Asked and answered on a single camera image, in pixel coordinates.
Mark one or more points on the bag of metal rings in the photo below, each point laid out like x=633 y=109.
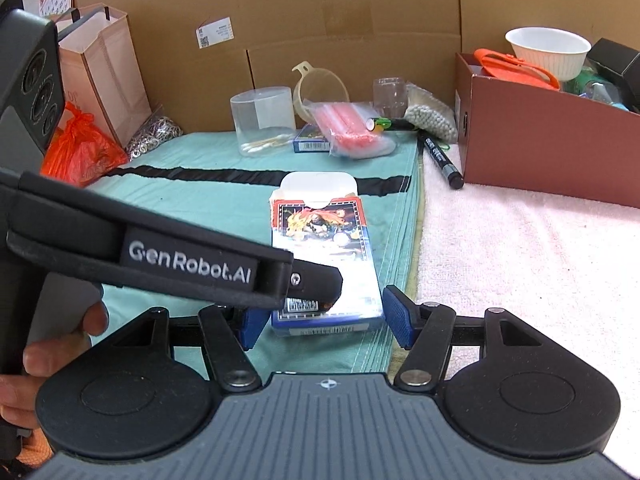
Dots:
x=155 y=132

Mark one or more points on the zip bag of pink straws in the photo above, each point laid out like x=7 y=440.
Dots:
x=350 y=130

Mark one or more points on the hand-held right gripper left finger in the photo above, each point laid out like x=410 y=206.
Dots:
x=252 y=330

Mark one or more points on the teal cloth with black stripe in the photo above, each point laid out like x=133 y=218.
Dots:
x=200 y=200

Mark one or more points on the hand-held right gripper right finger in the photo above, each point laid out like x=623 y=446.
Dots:
x=397 y=317

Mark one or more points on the white shipping label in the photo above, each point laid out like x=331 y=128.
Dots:
x=216 y=33

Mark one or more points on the clear plastic blister box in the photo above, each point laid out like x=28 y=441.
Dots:
x=390 y=95

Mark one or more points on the black charger box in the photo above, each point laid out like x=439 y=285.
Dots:
x=615 y=60

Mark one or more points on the pile of assorted small trinkets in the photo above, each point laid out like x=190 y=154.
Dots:
x=595 y=90

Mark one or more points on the brown cardboard box container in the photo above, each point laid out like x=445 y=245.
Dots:
x=540 y=150

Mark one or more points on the red plastic bag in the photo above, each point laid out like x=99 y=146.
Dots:
x=80 y=150

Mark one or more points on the blue card box white flap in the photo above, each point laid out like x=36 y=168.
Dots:
x=325 y=240

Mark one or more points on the bag of wooden cotton swabs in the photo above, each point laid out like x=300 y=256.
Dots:
x=430 y=117

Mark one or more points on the pink paper bag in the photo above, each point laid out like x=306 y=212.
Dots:
x=115 y=75

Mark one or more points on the beige plastic funnel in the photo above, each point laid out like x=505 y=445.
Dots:
x=320 y=90

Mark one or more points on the orange silicone scrubber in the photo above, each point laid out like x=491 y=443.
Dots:
x=510 y=72

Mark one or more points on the brown cardboard backdrop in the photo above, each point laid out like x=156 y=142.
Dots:
x=350 y=0

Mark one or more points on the green black battery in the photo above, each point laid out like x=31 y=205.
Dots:
x=385 y=124

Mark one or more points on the white paper bowl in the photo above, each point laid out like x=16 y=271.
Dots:
x=547 y=55

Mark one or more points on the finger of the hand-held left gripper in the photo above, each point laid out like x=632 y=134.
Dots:
x=320 y=282

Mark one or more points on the bunch of loose cotton swabs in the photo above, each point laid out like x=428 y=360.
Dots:
x=262 y=146

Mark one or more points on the person's left hand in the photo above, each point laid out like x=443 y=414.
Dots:
x=50 y=357

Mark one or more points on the clear plastic cylinder container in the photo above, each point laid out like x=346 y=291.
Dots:
x=262 y=110

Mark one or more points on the black marker pen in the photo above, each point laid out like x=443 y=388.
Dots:
x=440 y=160

